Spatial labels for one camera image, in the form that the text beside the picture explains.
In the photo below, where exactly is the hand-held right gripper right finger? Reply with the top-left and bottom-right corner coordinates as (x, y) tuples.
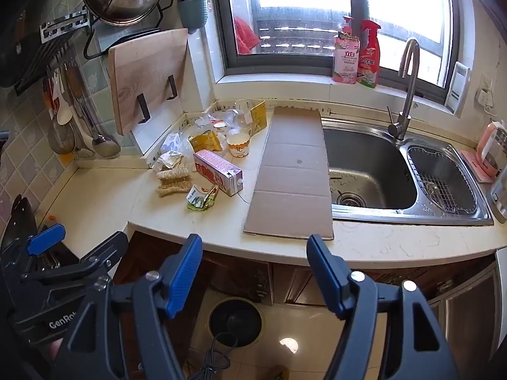
(307, 233), (460, 380)

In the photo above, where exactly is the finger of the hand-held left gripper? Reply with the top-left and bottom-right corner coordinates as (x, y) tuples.
(10, 224), (67, 278)
(24, 231), (129, 297)

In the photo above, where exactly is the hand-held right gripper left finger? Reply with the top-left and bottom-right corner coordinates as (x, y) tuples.
(51, 233), (203, 380)

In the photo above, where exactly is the round trash bin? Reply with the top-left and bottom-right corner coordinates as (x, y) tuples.
(208, 296), (265, 344)

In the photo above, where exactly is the green wrapper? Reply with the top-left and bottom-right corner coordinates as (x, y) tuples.
(186, 184), (220, 211)

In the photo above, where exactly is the tan loofah scrubber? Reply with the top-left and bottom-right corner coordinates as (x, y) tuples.
(155, 166), (191, 199)

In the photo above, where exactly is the pink milk carton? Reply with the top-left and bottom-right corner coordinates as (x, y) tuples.
(193, 149), (243, 197)

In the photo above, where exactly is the yellow snack bag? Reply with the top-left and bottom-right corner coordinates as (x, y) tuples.
(188, 129), (225, 154)

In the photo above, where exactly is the white paper cup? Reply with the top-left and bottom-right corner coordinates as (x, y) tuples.
(227, 132), (252, 158)

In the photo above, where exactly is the clear plastic container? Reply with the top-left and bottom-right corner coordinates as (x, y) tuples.
(198, 105), (254, 137)

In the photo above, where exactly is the person's left hand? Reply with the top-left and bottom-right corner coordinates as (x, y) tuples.
(42, 338), (65, 365)

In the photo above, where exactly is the wooden cabinet door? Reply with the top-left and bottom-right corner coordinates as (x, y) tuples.
(275, 257), (496, 311)
(113, 230), (210, 286)
(202, 251), (275, 306)

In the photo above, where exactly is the black gas stove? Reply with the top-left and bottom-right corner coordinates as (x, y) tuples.
(0, 195), (82, 270)

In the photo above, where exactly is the steel skimmer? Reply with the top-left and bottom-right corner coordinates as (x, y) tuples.
(47, 121), (77, 156)

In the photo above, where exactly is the steel ladle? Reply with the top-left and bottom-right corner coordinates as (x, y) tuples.
(65, 63), (122, 158)

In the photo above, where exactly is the brown cardboard sheet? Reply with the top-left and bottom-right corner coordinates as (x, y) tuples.
(243, 105), (335, 241)

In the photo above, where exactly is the stainless steel sink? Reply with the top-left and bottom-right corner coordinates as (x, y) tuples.
(321, 116), (494, 227)

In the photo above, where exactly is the white cutting board holder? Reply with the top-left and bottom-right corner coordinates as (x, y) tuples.
(130, 74), (188, 158)

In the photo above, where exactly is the crumpled clear plastic bag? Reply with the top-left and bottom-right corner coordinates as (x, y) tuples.
(158, 124), (199, 155)

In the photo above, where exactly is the white rice paddle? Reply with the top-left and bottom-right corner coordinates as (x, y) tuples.
(51, 67), (75, 125)

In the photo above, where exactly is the stainless steel cabinet appliance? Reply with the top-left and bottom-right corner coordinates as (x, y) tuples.
(430, 247), (507, 380)

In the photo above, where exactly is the yellow carton box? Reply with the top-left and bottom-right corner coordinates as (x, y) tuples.
(237, 99), (268, 135)

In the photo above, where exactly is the wooden cutting board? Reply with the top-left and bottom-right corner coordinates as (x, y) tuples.
(108, 28), (189, 136)

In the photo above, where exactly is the pink mat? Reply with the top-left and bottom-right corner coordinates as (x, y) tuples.
(460, 149), (495, 184)

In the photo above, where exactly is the silver appliance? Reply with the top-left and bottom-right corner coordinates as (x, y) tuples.
(490, 172), (507, 224)

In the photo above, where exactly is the steel faucet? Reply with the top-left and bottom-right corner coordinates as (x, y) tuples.
(387, 38), (420, 141)

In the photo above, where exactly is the pink electric kettle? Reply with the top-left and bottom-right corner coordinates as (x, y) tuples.
(475, 121), (507, 177)

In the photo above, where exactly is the black range hood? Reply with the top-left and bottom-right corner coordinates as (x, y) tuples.
(0, 0), (86, 96)

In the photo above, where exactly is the pink floral package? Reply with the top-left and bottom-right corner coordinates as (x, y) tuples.
(332, 16), (361, 85)

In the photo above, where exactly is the red spray bottle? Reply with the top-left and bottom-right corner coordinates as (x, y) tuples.
(356, 19), (382, 89)

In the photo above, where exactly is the red cloth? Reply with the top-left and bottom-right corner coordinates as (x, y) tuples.
(234, 16), (261, 55)

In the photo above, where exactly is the blue utensil holder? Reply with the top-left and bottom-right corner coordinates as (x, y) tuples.
(176, 0), (209, 35)

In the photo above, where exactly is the black cable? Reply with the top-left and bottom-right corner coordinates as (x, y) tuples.
(184, 330), (239, 380)

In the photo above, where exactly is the wire drain basket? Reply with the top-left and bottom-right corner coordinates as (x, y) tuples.
(407, 146), (478, 216)

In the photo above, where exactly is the steel hook rail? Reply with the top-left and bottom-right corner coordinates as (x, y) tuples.
(39, 8), (91, 44)

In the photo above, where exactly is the white wall box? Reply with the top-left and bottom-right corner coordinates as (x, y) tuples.
(444, 61), (471, 118)

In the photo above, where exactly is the black wire rack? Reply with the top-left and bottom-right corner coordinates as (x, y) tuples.
(82, 0), (177, 61)

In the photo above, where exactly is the white wall socket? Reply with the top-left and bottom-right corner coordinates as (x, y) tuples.
(476, 73), (497, 111)

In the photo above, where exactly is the dark window frame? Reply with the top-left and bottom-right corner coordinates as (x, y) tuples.
(212, 0), (466, 105)

